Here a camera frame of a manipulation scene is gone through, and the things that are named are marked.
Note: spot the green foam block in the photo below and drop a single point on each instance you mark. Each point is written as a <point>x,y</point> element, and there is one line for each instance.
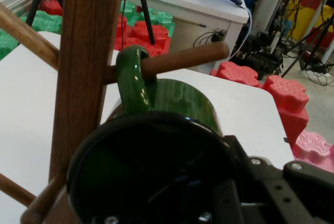
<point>159,17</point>
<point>44,21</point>

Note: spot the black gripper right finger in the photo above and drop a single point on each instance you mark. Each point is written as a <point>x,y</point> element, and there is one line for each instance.
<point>287,195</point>

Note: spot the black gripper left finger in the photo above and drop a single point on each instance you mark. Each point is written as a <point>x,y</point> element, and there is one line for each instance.
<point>227,200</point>

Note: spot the pink foam block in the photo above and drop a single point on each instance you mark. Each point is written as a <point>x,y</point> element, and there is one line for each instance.
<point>313,147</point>

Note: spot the black tripod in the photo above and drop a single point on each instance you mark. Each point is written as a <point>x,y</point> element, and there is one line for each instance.
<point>308,42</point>
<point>146,12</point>

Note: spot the green enamel mug white print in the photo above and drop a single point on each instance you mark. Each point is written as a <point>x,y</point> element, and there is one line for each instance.
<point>182,98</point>

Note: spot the wooden mug tree stand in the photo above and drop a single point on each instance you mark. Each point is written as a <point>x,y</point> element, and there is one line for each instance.
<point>83,51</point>

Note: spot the black table edge clip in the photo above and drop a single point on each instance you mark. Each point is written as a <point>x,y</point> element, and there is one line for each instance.
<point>285,139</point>

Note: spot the yellow foam block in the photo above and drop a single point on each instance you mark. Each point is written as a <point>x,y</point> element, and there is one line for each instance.
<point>300,20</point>

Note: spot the black floor equipment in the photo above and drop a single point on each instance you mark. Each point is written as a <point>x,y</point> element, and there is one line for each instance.
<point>263,54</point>

